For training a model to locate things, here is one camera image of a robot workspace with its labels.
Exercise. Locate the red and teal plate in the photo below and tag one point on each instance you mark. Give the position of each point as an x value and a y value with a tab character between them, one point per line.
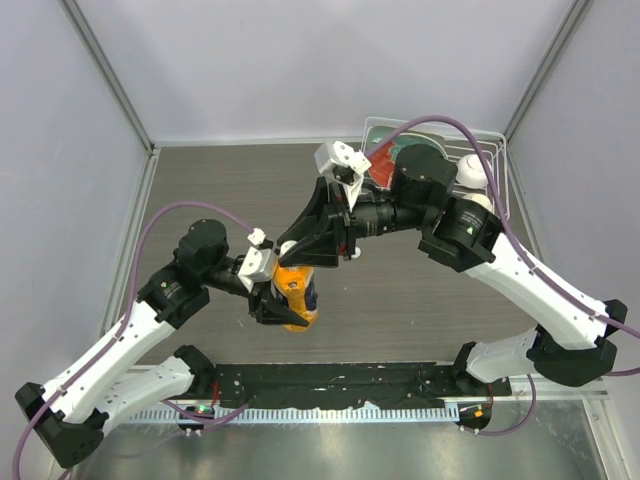
383	161

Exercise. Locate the upper white bowl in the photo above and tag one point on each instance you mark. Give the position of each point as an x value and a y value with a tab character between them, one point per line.
470	172

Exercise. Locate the slotted cable duct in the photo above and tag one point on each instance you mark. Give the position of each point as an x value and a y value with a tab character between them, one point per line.
368	413

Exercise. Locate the white bowl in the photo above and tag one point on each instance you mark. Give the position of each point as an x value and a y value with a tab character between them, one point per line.
482	200
470	172

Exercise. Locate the orange juice bottle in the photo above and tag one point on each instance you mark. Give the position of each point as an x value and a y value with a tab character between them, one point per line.
295	289

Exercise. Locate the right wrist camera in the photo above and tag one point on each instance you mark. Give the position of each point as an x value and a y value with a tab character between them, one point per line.
341	164

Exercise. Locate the aluminium frame rail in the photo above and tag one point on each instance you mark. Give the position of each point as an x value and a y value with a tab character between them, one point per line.
547	390

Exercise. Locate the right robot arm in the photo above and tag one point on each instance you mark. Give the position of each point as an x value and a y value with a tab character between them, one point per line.
570	344

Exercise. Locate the lower white bowl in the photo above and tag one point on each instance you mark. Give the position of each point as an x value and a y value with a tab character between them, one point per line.
482	200

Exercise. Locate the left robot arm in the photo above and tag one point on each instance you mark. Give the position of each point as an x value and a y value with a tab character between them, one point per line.
73	412

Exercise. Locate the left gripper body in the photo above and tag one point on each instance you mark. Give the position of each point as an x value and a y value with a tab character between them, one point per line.
258	299

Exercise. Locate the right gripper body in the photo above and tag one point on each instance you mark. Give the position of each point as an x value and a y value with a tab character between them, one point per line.
347	219

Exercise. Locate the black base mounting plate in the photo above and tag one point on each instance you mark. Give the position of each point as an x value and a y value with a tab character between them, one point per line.
334	386

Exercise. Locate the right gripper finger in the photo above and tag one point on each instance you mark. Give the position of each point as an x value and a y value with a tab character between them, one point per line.
313	251
321	197

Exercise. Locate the white wire dish rack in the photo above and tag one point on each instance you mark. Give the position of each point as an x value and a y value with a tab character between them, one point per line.
493	146

